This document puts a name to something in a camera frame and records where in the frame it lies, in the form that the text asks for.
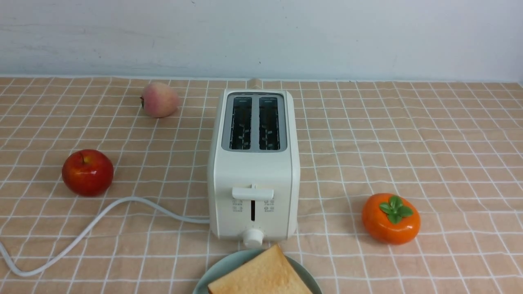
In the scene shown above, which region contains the orange checkered tablecloth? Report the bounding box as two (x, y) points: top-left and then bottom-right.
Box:
(0, 78), (523, 294)

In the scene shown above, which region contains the toast slice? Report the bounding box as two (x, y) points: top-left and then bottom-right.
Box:
(207, 245), (312, 294)

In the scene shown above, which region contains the light green round plate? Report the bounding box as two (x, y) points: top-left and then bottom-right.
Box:
(192, 249), (323, 294)

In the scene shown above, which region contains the white two-slot toaster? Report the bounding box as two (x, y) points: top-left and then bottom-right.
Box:
(207, 89), (300, 249)

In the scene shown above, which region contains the white power cable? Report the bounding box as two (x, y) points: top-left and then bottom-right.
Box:
(0, 196), (210, 277)

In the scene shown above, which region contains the red apple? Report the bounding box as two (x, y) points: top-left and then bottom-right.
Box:
(61, 149), (114, 197)

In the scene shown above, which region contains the orange persimmon with green leaves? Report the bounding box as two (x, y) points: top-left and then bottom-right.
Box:
(361, 192), (421, 245)

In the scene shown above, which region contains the pink peach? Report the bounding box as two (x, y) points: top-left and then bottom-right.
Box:
(140, 82), (181, 118)

